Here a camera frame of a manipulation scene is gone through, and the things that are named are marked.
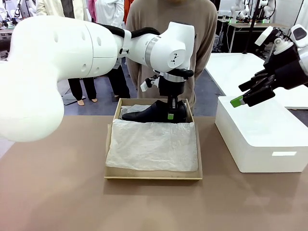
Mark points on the pink hanging garment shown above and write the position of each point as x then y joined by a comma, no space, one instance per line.
92,9

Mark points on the wooden top background table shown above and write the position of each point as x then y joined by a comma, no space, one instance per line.
240,26

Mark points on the brown cardboard shoe box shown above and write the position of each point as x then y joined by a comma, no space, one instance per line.
154,174

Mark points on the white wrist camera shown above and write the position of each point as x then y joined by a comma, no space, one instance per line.
145,85
265,36

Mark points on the white tissue paper sheet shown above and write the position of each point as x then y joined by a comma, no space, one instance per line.
151,146

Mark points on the black leather buckle shoe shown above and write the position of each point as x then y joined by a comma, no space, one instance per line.
149,114

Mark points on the mannequin in orange hoodie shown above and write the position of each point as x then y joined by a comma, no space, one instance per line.
127,9

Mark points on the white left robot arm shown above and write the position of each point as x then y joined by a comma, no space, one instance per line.
60,53

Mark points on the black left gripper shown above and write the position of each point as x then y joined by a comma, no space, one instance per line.
172,87

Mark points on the white plastic storage box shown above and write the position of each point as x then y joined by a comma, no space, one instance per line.
260,134

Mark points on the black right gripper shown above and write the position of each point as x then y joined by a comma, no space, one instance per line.
287,69

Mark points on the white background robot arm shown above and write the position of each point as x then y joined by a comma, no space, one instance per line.
237,10
267,10

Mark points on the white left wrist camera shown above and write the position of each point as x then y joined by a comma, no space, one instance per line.
145,85

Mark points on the person in beige sweater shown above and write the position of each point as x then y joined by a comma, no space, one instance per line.
204,36

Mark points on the grey metal background table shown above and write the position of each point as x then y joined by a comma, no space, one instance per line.
3,31

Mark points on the mannequin in white shirt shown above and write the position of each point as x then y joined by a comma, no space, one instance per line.
108,12

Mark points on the mannequin in white jacket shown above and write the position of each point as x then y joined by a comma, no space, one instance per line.
79,89

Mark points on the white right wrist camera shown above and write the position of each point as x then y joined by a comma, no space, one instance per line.
265,36

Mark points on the black tripod pole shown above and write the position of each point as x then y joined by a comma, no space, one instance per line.
251,29

